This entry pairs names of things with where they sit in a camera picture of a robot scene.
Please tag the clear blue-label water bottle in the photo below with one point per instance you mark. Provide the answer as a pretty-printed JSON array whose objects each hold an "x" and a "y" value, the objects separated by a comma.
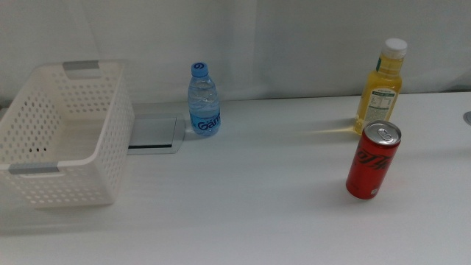
[{"x": 203, "y": 106}]

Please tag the red cola can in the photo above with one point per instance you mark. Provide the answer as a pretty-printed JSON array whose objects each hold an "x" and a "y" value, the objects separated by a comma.
[{"x": 371, "y": 165}]

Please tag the yellow tea bottle white cap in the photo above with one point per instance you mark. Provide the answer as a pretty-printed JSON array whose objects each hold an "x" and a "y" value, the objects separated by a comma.
[{"x": 379, "y": 92}]

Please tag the white backdrop curtain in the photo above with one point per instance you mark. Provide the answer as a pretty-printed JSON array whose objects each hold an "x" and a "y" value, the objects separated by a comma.
[{"x": 294, "y": 44}]

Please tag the white perforated plastic basket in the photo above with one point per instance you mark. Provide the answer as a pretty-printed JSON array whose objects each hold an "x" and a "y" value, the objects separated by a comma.
[{"x": 110, "y": 147}]

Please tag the round silver table grommet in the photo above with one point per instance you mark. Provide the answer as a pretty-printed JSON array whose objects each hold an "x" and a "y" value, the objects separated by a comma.
[{"x": 468, "y": 118}]

